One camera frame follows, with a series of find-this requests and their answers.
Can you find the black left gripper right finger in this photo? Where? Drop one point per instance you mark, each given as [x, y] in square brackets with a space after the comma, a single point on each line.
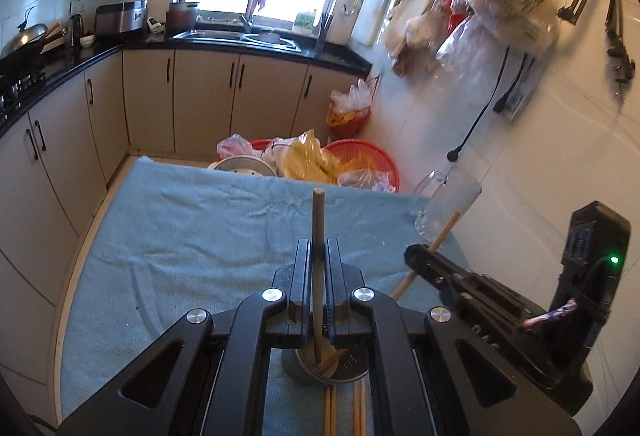
[430, 373]

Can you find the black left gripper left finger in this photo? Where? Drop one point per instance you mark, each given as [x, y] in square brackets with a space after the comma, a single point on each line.
[207, 374]

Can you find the wooden chopstick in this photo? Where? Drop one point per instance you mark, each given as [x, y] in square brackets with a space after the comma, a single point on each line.
[362, 404]
[317, 267]
[327, 411]
[332, 411]
[356, 408]

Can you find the beige lower kitchen cabinets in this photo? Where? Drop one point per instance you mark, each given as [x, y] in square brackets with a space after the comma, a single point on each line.
[62, 145]

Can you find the steel kitchen sink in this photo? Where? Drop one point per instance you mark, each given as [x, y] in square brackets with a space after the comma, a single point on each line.
[264, 40]

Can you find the black kitchen countertop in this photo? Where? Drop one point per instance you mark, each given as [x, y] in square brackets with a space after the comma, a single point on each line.
[58, 67]

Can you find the black perforated utensil holder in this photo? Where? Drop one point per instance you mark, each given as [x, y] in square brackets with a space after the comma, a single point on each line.
[339, 368]

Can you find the light blue towel mat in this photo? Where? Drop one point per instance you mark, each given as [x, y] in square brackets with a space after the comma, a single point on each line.
[176, 238]

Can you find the clear glass mug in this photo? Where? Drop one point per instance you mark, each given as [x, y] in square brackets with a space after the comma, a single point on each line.
[438, 196]

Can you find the white round bowl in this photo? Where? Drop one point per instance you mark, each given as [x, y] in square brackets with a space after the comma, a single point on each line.
[245, 165]

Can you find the red plastic basket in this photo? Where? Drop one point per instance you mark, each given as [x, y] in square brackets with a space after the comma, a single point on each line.
[385, 177]

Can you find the orange bin with bags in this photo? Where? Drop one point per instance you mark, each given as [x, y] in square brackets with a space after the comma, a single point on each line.
[350, 111]

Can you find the dark red cooking pot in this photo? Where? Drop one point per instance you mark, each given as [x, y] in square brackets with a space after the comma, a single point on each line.
[181, 17]

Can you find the wok with lid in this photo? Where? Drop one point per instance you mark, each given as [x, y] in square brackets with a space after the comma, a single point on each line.
[23, 49]

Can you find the black electric kettle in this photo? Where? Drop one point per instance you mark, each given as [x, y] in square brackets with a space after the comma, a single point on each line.
[75, 30]

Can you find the wall power socket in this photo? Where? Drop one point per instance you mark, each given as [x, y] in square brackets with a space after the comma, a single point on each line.
[521, 89]

